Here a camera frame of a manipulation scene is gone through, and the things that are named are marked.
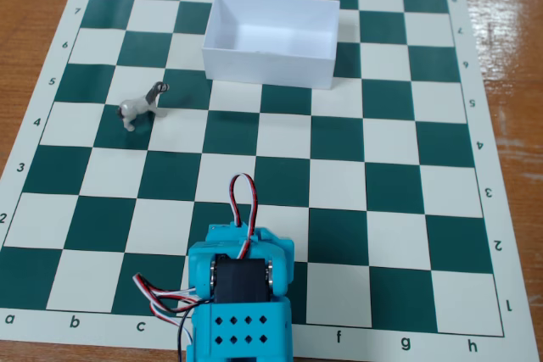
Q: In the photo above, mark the cyan robot arm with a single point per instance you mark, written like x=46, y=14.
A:
x=242, y=328

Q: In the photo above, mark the white rectangular open box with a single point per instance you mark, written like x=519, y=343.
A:
x=271, y=61

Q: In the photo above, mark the green white chessboard mat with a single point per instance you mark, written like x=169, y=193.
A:
x=339, y=167

